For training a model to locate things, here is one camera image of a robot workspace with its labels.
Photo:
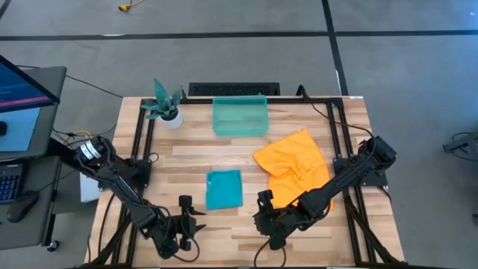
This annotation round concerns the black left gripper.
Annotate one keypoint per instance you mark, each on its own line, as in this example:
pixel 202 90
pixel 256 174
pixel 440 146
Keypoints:
pixel 181 229

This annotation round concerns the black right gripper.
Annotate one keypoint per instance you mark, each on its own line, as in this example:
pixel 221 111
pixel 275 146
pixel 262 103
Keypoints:
pixel 280 222

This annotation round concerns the teal microfiber towel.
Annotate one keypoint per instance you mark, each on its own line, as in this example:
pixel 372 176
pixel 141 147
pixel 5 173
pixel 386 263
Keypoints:
pixel 224 190

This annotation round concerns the orange microfiber towel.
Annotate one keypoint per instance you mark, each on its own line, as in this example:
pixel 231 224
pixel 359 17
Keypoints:
pixel 287 157

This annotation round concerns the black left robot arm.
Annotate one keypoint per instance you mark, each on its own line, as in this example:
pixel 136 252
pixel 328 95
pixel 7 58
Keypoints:
pixel 119 183

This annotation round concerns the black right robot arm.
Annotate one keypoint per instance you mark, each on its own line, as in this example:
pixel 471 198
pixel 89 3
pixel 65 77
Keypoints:
pixel 347 173

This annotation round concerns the teal translucent plastic basket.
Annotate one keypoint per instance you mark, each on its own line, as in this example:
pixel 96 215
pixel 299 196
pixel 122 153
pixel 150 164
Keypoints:
pixel 241 116

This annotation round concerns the white plant pot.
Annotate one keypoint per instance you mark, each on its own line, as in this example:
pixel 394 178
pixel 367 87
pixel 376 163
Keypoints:
pixel 174 121

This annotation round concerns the white box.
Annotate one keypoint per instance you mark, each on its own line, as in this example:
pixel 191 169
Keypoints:
pixel 87 187

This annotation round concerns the green snake plant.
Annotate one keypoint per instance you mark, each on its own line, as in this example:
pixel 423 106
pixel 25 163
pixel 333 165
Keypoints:
pixel 164 101

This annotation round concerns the black caster wheel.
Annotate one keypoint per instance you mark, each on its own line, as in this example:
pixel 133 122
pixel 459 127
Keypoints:
pixel 53 245

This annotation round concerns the black floor vent grille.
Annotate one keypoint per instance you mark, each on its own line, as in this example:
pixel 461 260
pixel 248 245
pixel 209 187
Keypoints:
pixel 233 89

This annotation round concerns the grey side desk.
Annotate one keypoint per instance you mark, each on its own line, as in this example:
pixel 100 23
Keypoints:
pixel 33 231

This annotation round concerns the black computer mouse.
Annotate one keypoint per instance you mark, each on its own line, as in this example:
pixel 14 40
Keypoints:
pixel 22 205

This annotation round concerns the grey display with blue screen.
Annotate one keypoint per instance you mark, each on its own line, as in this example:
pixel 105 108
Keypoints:
pixel 48 112

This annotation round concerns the black backlit keyboard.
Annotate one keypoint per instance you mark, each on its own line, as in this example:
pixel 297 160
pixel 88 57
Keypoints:
pixel 9 183

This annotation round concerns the dark tripod base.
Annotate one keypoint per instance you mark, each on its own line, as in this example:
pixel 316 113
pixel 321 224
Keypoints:
pixel 463 145

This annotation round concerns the black framed computer monitor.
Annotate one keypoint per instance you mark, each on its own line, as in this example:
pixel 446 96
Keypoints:
pixel 22 89

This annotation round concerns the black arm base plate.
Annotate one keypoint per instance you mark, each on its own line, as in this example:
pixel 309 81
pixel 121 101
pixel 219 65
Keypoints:
pixel 373 179
pixel 140 173

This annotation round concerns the black aluminium table frame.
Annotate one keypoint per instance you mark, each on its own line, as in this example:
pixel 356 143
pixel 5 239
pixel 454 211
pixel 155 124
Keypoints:
pixel 198 101

